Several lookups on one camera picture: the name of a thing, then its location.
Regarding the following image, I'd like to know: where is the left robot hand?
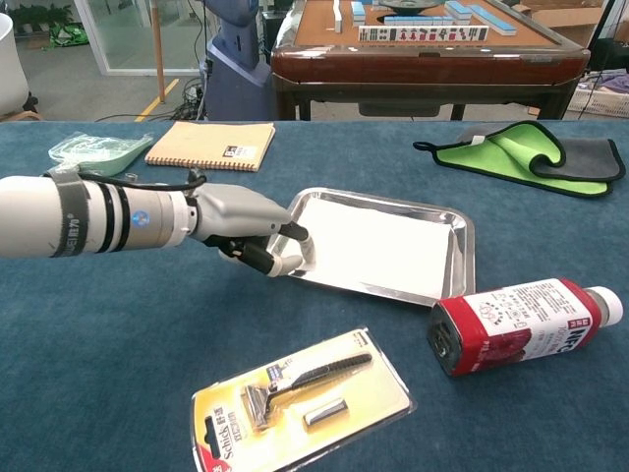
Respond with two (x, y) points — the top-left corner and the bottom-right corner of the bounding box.
(189, 169), (315, 279)

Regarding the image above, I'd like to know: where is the white paper sheet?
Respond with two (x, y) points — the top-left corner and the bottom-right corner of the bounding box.
(293, 201), (456, 301)

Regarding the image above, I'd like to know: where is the stainless steel tray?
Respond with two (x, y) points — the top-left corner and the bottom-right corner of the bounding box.
(267, 186), (477, 309)

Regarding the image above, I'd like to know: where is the kraft spiral notebook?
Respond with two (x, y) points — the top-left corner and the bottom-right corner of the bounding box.
(143, 121), (277, 174)

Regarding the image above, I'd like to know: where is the blue machine base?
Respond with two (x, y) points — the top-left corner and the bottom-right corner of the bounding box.
(200, 0), (276, 122)

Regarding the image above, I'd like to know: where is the green plastic scoop in bag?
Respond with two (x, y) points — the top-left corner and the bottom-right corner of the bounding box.
(47, 131), (155, 178)

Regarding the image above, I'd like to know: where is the wooden pole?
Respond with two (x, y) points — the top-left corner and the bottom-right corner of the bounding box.
(149, 0), (167, 104)

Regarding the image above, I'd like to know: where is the yellow razor blister pack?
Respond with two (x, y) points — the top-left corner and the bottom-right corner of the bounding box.
(190, 326), (418, 472)

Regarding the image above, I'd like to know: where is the brown mahjong table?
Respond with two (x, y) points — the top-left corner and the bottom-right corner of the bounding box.
(270, 0), (592, 122)

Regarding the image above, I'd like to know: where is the green bag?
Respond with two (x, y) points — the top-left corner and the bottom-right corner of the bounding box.
(47, 23), (90, 49)

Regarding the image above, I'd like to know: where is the row of face-up mahjong tiles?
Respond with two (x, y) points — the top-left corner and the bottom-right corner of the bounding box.
(358, 24), (490, 43)

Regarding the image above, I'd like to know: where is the short row of blue mahjong tiles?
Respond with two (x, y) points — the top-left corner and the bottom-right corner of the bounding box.
(383, 15), (456, 27)

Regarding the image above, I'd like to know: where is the green and grey microfibre cloth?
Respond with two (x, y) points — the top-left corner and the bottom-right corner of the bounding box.
(413, 119), (627, 200)

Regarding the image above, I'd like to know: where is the dark round centre dish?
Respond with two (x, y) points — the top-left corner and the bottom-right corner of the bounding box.
(377, 0), (441, 15)

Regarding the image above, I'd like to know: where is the white round seat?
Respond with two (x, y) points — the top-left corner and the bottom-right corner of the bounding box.
(0, 13), (29, 118)

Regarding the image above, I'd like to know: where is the red juice bottle white cap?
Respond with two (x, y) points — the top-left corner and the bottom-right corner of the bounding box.
(426, 277), (625, 379)

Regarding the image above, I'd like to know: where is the long row of blue mahjong tiles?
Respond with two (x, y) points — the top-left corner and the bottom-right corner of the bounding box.
(466, 4), (518, 36)

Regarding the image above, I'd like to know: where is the white plastic basket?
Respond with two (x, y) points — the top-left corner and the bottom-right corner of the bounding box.
(567, 73), (629, 119)

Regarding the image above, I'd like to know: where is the bundle of black cables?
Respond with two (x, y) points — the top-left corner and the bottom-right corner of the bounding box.
(95, 73), (206, 123)

